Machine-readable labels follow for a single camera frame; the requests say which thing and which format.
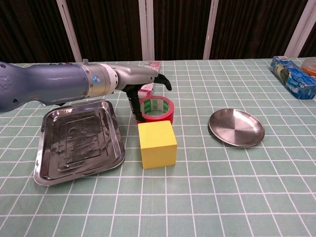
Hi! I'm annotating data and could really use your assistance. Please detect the yellow cube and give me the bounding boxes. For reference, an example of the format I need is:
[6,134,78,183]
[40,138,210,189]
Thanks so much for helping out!
[137,120,178,170]

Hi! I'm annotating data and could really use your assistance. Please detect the blue snack package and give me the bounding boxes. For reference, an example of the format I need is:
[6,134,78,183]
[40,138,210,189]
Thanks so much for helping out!
[269,56,316,100]

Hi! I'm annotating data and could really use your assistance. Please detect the orange lidded plastic jar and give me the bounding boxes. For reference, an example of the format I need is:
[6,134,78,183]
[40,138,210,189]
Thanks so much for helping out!
[300,57,316,77]

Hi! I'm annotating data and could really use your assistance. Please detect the white frame post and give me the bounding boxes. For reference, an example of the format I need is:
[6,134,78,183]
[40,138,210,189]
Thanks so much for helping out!
[56,0,83,62]
[138,0,155,61]
[202,0,220,60]
[286,0,316,58]

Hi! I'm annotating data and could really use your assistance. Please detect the pink floral carton box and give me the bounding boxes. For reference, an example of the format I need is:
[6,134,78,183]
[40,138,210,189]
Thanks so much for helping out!
[137,61,162,99]

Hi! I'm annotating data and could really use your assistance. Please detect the green checked tablecloth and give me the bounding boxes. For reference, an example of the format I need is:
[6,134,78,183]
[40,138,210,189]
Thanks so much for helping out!
[0,58,316,237]

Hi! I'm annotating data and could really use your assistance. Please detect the round steel plate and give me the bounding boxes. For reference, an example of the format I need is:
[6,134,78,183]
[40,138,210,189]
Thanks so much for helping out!
[207,108,265,148]

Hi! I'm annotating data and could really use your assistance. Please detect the red tape roll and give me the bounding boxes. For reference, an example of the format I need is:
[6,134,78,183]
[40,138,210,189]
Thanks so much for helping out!
[137,96,175,125]

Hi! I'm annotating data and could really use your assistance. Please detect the dark pleated curtain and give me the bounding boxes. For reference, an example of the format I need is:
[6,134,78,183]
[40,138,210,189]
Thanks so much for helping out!
[0,0,316,64]

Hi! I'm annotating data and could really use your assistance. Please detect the square steel tray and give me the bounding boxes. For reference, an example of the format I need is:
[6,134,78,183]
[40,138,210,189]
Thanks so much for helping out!
[33,99,126,187]

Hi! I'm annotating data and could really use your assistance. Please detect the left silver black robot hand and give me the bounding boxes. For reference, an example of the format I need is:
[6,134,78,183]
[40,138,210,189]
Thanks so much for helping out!
[115,64,172,123]

